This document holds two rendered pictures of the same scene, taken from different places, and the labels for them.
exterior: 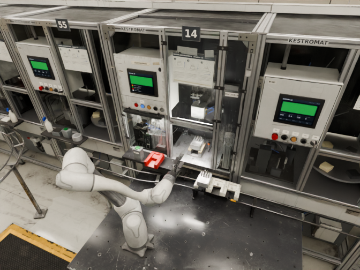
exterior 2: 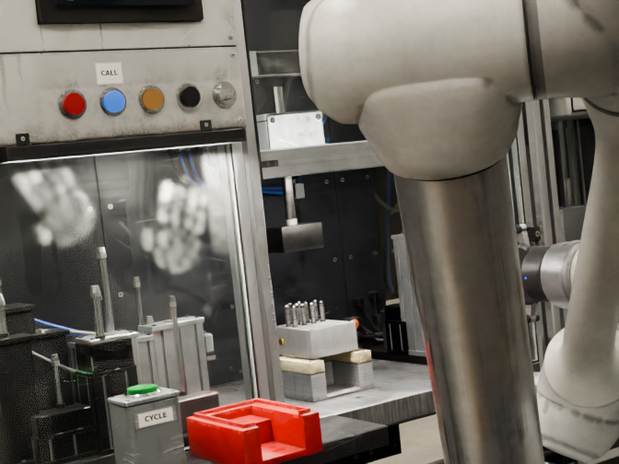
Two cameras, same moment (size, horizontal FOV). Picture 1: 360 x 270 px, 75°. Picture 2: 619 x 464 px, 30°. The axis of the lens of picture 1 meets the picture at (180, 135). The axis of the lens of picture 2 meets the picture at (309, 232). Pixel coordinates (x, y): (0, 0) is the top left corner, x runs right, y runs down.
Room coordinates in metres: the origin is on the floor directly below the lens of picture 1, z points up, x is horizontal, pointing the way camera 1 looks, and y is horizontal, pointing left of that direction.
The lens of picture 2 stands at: (0.63, 1.53, 1.30)
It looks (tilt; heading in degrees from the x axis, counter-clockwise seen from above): 3 degrees down; 303
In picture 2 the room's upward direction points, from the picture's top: 6 degrees counter-clockwise
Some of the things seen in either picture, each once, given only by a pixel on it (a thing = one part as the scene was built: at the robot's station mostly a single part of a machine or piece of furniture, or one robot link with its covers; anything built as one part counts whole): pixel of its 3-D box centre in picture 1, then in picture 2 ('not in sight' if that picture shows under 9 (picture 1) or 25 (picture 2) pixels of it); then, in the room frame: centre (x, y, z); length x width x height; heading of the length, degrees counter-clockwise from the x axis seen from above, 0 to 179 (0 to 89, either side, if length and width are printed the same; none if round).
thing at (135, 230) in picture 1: (134, 227); not in sight; (0.97, 0.34, 0.85); 0.18 x 0.16 x 0.22; 19
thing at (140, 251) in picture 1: (140, 241); not in sight; (0.95, 0.32, 0.71); 0.22 x 0.18 x 0.06; 67
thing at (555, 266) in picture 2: (168, 180); (576, 274); (1.15, 0.09, 1.12); 0.09 x 0.06 x 0.09; 67
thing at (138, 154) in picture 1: (139, 152); (145, 435); (1.66, 0.38, 0.97); 0.08 x 0.08 x 0.12; 67
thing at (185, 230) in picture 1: (194, 239); not in sight; (0.98, -0.09, 0.66); 1.50 x 1.06 x 0.04; 67
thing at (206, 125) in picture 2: (142, 112); (126, 138); (1.69, 0.31, 1.37); 0.36 x 0.04 x 0.04; 67
